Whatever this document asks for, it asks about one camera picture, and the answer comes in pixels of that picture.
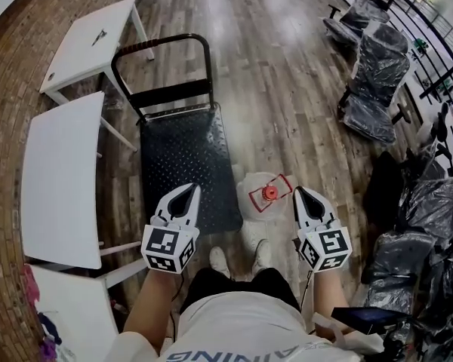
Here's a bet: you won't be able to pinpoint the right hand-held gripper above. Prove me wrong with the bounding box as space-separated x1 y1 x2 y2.
292 186 353 275

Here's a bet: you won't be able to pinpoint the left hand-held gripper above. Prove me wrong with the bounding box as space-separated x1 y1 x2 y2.
140 183 202 275

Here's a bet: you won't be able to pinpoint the black platform trolley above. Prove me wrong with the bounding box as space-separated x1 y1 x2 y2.
111 32 245 235

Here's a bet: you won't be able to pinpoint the clear water jug red cap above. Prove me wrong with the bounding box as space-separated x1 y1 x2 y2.
236 171 294 222

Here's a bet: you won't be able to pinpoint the person's left forearm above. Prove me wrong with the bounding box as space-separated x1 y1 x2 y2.
121 266 184 356

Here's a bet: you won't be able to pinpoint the person's right forearm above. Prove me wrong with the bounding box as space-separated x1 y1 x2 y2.
312 268 356 335

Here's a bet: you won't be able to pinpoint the person's white left shoe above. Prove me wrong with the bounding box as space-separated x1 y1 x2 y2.
209 246 231 279

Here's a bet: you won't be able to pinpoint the person's black shorts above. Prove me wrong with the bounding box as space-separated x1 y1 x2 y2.
179 266 301 316

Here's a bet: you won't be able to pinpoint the black screen device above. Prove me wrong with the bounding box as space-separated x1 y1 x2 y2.
331 306 408 336

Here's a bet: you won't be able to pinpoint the white rectangular table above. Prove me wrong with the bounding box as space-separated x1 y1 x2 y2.
39 0 155 107
20 90 143 271
22 256 149 362

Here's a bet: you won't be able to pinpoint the person's white shirt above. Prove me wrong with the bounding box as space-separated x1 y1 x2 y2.
105 291 384 362

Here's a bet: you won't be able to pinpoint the dark blue cloth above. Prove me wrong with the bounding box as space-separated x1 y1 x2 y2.
37 311 63 345

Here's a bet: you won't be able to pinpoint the plastic-wrapped black chairs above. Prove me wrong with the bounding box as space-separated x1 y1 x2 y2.
334 0 453 101

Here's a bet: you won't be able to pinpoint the purple cloth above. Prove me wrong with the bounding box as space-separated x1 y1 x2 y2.
39 337 58 362

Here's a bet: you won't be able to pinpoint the black cable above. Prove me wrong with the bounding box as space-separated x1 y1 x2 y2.
294 238 315 316

